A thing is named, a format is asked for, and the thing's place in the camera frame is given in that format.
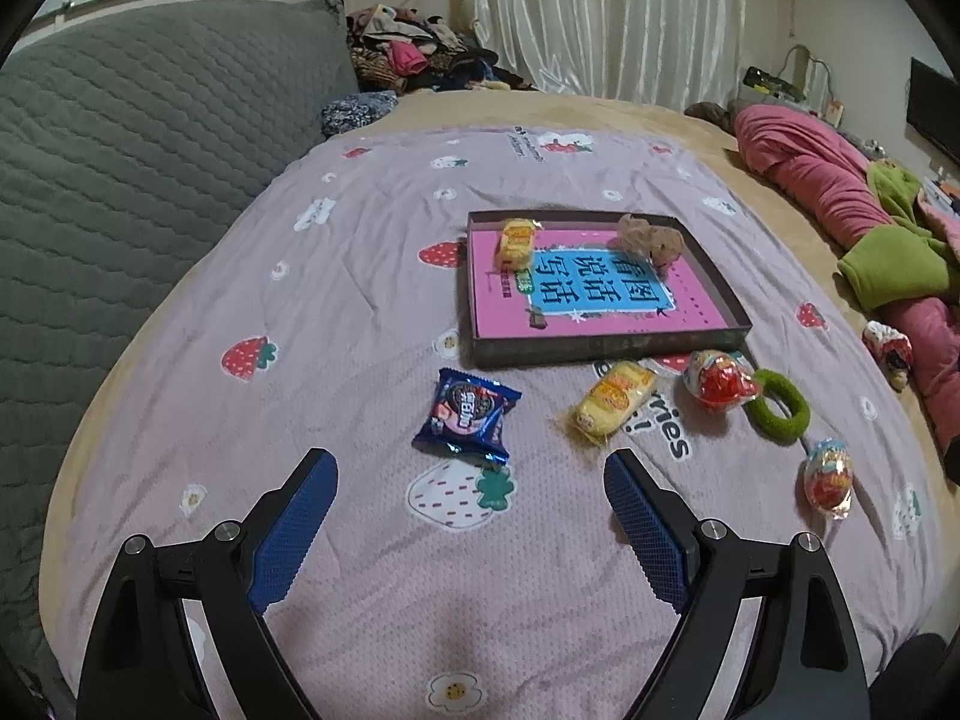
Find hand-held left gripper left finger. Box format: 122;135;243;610
75;448;340;720

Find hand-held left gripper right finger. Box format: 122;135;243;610
604;448;871;720

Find blue and red egg toy packet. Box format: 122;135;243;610
802;439;856;518

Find grey shallow box tray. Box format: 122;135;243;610
466;210;753;368

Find blue cookie packet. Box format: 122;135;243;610
411;367;523;466

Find yellow snack packet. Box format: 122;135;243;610
495;217;542;269
574;360;659;442

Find green hair scrunchie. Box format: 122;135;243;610
745;369;811;445

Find pink and blue book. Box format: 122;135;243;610
471;229;740;342

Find pink strawberry printed blanket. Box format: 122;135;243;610
41;127;938;720

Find brown plush toy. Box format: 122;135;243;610
616;214;685;271

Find small red and white doll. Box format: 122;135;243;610
862;320;914;391

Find green cloth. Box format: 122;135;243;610
836;161;960;312

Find pink quilt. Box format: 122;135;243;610
733;103;960;466

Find grey quilted headboard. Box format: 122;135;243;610
0;0;361;691

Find dark brown cloth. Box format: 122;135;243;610
685;100;741;134

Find blue patterned cloth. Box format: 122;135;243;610
321;90;398;140

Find black and yellow box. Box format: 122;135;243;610
741;66;807;102

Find pile of clothes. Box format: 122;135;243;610
322;0;541;95

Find black television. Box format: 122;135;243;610
906;56;960;166

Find white curtain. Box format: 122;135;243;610
457;0;751;110

